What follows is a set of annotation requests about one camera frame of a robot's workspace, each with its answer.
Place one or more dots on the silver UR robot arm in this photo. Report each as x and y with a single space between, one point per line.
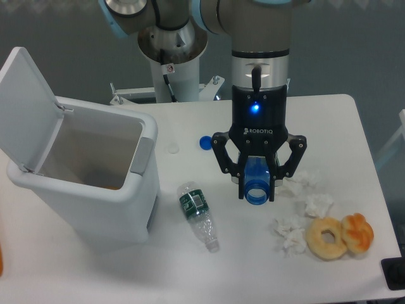
259 31

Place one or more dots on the crumpled white tissue lower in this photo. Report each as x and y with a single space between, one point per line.
291 229

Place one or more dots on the crumpled white tissue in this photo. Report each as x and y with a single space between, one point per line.
291 229
301 181
315 206

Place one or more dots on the white frame at right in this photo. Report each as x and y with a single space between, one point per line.
392 146

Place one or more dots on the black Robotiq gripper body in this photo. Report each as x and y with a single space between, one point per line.
258 120

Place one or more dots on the white bottle cap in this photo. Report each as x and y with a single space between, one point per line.
173 148

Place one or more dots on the ring donut bread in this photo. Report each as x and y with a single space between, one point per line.
324 238

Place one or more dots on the black device at edge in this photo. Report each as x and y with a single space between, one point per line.
393 270

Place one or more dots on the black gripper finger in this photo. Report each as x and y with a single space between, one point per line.
227 166
297 145

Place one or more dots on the crumpled white tissue middle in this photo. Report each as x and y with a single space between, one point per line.
315 206

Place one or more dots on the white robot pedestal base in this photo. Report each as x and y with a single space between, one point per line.
173 57

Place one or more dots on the orange glazed bread roll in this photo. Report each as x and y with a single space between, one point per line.
357 233

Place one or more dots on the clear bottle green label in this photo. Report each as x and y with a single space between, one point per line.
196 211

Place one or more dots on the crumpled white tissue upper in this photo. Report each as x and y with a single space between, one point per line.
301 181

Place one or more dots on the blue plastic bottle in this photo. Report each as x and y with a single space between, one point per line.
257 187

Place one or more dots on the white trash can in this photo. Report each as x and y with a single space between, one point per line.
94 165

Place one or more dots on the blue bottle cap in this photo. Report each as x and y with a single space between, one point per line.
205 143

